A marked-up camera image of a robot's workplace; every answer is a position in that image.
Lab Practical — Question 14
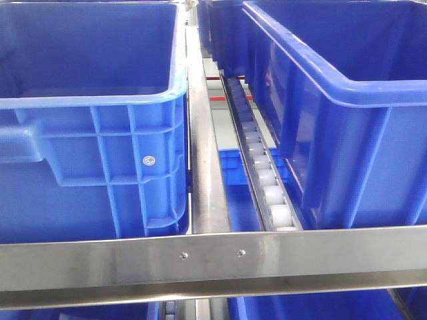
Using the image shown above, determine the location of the white roller conveyor track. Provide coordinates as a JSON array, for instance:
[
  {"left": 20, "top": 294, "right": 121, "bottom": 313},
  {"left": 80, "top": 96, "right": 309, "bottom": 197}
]
[{"left": 220, "top": 75, "right": 302, "bottom": 232}]

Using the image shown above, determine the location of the stainless steel tall rack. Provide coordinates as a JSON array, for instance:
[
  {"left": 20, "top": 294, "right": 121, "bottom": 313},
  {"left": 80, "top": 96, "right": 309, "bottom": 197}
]
[{"left": 1, "top": 27, "right": 426, "bottom": 319}]

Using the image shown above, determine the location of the blue crate top left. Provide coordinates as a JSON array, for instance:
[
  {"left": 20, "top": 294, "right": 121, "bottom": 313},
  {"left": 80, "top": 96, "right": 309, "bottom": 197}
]
[{"left": 1, "top": 1, "right": 188, "bottom": 243}]

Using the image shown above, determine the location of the blue crate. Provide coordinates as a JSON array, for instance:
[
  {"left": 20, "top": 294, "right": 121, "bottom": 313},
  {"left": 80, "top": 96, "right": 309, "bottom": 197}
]
[
  {"left": 1, "top": 1, "right": 188, "bottom": 243},
  {"left": 243, "top": 1, "right": 426, "bottom": 229}
]

